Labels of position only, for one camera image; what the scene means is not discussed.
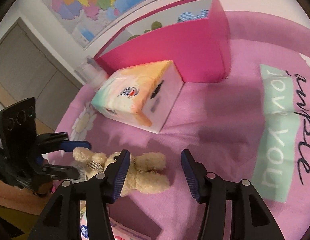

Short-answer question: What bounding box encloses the pink floral tissue packet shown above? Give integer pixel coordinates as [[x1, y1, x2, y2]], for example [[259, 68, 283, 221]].
[[80, 212, 151, 240]]

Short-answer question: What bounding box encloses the beige teddy bear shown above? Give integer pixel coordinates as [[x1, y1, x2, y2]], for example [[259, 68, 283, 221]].
[[72, 147, 170, 197]]

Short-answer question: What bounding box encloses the green frog plush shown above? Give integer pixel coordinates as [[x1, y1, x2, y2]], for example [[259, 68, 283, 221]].
[[127, 21, 163, 41]]

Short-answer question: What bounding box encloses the blue gingham cloth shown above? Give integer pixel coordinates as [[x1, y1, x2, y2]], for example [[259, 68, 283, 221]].
[[177, 9, 209, 22]]

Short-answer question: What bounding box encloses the orange sleeve forearm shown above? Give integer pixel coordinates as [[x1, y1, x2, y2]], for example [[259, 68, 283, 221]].
[[0, 181, 52, 215]]

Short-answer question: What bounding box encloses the left hand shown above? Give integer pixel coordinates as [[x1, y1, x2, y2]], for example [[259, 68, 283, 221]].
[[33, 181, 53, 198]]

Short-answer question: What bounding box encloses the white spray bottle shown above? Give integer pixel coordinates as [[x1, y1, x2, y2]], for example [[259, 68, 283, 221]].
[[74, 56, 109, 92]]

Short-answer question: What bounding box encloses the grey wooden door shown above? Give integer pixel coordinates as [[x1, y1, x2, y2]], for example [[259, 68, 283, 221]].
[[0, 18, 82, 133]]

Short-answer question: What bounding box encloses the pastel tissue pack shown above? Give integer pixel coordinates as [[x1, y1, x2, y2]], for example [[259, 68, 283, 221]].
[[91, 60, 184, 134]]

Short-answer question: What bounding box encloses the pink floral bedsheet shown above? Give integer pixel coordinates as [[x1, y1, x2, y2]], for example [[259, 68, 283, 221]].
[[57, 11, 310, 239]]

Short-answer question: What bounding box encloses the pink cardboard box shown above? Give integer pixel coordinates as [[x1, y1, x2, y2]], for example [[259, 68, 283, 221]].
[[94, 0, 231, 83]]

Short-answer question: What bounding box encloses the colourful wall map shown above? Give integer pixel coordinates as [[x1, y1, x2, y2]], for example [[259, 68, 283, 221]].
[[42, 0, 144, 49]]

